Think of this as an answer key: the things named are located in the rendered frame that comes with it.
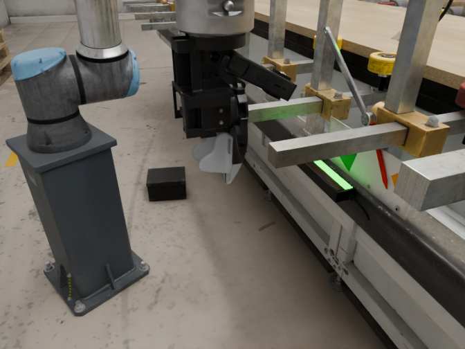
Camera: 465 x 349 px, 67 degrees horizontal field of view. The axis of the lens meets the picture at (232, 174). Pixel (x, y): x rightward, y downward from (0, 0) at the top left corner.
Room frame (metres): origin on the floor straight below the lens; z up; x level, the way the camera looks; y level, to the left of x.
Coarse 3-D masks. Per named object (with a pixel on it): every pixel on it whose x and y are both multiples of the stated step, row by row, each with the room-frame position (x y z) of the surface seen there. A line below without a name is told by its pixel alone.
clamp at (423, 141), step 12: (372, 108) 0.63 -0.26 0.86; (384, 108) 0.60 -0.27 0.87; (384, 120) 0.59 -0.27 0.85; (396, 120) 0.56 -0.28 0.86; (408, 120) 0.55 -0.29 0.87; (420, 120) 0.55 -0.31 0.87; (408, 132) 0.54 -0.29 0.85; (420, 132) 0.51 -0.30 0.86; (432, 132) 0.51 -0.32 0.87; (444, 132) 0.52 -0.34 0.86; (408, 144) 0.53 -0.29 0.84; (420, 144) 0.51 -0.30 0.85; (432, 144) 0.51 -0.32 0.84; (420, 156) 0.51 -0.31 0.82
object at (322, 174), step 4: (308, 164) 0.70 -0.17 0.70; (312, 164) 0.69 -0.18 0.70; (312, 168) 0.68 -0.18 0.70; (316, 168) 0.68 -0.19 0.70; (320, 168) 0.68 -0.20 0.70; (316, 172) 0.66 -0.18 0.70; (320, 172) 0.66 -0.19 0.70; (324, 172) 0.66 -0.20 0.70; (320, 176) 0.65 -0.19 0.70; (324, 176) 0.64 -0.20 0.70; (328, 176) 0.64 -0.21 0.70; (328, 180) 0.63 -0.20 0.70; (332, 180) 0.63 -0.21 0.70; (332, 184) 0.61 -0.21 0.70; (336, 184) 0.61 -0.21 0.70; (336, 188) 0.60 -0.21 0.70; (340, 188) 0.60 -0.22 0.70
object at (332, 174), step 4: (320, 160) 0.71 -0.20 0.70; (320, 164) 0.69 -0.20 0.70; (324, 164) 0.69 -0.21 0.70; (324, 168) 0.68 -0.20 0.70; (328, 168) 0.68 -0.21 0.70; (328, 172) 0.66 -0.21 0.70; (332, 172) 0.66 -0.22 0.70; (332, 176) 0.64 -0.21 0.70; (336, 176) 0.64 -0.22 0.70; (336, 180) 0.63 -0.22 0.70; (340, 180) 0.63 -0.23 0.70; (344, 180) 0.63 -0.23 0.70; (340, 184) 0.61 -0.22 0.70; (344, 184) 0.61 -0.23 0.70; (348, 184) 0.61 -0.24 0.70; (348, 188) 0.60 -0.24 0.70
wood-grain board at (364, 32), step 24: (264, 0) 2.18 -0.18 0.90; (288, 0) 2.18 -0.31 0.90; (312, 0) 2.18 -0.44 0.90; (288, 24) 1.40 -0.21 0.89; (312, 24) 1.34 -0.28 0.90; (360, 24) 1.34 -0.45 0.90; (384, 24) 1.34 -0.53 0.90; (456, 24) 1.34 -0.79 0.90; (360, 48) 1.00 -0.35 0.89; (384, 48) 0.95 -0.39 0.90; (432, 48) 0.95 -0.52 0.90; (456, 48) 0.95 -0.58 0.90; (432, 72) 0.77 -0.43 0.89; (456, 72) 0.73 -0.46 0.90
